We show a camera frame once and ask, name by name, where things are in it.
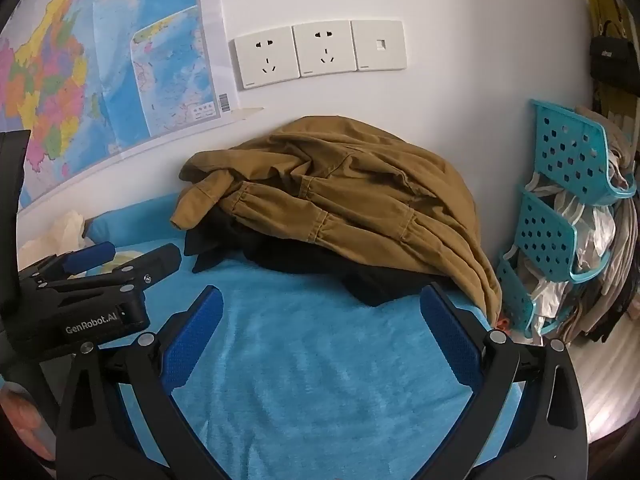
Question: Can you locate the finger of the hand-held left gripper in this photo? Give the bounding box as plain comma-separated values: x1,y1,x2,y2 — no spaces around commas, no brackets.
40,243,182,294
20,241,116,281

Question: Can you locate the person's left hand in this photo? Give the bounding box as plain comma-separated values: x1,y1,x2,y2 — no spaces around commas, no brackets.
0,389,53,463

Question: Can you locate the black hanging bag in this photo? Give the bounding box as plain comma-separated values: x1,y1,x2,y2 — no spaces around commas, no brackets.
589,20,640,83

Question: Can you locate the cream cloth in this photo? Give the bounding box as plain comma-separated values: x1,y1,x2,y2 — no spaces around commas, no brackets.
20,210,131,281

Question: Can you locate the blue flower-print blanket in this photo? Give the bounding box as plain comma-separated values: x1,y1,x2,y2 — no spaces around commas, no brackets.
82,195,526,480

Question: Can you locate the colourful wall map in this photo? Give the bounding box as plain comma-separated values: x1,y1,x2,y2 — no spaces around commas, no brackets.
0,0,265,216

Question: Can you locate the turquoise plastic basket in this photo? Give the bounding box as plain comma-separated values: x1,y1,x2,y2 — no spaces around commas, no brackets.
530,99,638,206
495,252,546,346
515,187,612,285

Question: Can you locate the white wall data port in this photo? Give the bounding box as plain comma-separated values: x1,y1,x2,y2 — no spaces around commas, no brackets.
351,20,407,73

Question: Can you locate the olive yellow hanging bag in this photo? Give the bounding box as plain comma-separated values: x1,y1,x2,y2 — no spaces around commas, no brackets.
587,0,631,111

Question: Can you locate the black garment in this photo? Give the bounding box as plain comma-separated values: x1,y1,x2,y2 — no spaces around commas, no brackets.
184,207,451,307

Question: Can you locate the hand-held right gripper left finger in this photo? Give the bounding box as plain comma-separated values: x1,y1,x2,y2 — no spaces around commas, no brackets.
55,285,241,480

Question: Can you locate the white wall socket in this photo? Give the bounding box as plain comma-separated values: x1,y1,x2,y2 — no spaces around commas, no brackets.
292,20,357,79
229,26,301,91

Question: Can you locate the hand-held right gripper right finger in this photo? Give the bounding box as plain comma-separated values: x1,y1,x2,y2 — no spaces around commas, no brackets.
419,282,590,480

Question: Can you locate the bunch of white plastic bags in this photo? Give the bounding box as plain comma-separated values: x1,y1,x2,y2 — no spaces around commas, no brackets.
525,170,617,331

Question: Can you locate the brown jacket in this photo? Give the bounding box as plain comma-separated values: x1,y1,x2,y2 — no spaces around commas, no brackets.
170,116,503,328

